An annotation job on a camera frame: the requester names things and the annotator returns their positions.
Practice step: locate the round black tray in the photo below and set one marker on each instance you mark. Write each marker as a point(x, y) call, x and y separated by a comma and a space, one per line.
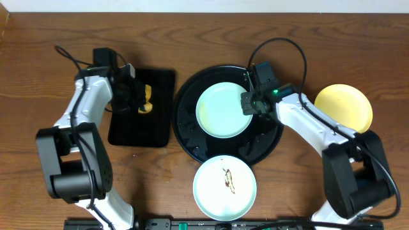
point(253, 145)

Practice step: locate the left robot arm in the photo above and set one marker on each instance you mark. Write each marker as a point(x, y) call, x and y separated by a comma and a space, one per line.
point(75, 163)

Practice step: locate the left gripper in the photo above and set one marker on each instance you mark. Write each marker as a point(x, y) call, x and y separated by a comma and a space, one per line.
point(135, 96)

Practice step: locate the mint green plate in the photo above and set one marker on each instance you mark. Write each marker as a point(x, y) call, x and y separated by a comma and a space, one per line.
point(224, 188)
point(219, 111)

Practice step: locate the rectangular black tray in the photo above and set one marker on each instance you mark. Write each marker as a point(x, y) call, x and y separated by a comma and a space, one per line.
point(151, 129)

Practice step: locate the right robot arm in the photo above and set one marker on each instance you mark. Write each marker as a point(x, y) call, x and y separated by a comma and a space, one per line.
point(356, 175)

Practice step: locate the yellow green sponge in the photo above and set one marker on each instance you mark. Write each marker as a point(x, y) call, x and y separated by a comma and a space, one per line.
point(147, 106)

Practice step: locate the yellow plate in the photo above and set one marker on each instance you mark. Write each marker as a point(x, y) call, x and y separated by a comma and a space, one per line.
point(346, 105)

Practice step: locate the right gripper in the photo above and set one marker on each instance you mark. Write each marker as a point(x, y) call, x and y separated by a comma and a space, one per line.
point(246, 108)

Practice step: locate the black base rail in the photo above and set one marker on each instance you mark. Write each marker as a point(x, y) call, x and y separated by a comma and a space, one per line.
point(167, 224)

